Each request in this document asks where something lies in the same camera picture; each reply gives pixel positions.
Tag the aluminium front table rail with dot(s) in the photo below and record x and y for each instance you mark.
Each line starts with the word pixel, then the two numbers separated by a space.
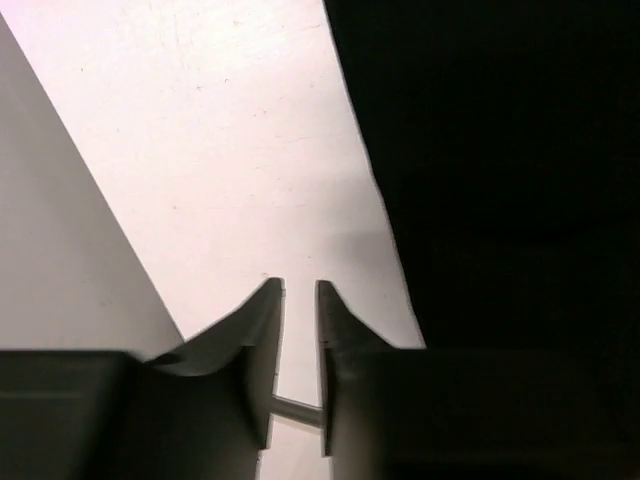
pixel 296 411

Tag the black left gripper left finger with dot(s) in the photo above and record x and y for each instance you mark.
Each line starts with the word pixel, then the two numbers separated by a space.
pixel 199 411

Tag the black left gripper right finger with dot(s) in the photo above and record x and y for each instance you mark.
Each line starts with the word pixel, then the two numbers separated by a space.
pixel 391 413

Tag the black t shirt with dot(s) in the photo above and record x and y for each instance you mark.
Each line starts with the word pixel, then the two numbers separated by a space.
pixel 503 137

